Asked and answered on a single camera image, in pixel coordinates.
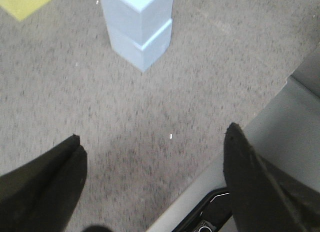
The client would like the yellow foam cube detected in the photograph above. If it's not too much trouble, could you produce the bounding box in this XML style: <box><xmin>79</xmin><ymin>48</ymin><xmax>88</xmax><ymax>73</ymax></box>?
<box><xmin>0</xmin><ymin>0</ymin><xmax>51</xmax><ymax>22</ymax></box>

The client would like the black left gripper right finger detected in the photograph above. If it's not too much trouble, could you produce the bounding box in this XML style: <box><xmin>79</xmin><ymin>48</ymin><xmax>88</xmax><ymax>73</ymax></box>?
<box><xmin>223</xmin><ymin>122</ymin><xmax>320</xmax><ymax>231</ymax></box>

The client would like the smooth light blue foam cube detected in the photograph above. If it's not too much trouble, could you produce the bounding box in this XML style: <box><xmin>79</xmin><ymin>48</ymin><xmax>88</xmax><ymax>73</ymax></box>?
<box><xmin>100</xmin><ymin>0</ymin><xmax>173</xmax><ymax>45</ymax></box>

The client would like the black device below table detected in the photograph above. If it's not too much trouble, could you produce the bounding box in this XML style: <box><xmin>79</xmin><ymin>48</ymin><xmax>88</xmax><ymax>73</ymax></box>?
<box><xmin>173</xmin><ymin>187</ymin><xmax>232</xmax><ymax>231</ymax></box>

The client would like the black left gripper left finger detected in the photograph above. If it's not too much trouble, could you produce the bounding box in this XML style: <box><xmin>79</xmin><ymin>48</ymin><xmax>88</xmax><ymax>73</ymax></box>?
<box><xmin>0</xmin><ymin>135</ymin><xmax>87</xmax><ymax>231</ymax></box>

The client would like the textured light blue foam cube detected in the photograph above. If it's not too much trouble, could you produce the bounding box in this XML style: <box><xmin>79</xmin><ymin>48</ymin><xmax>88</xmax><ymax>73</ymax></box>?
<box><xmin>108</xmin><ymin>19</ymin><xmax>173</xmax><ymax>72</ymax></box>

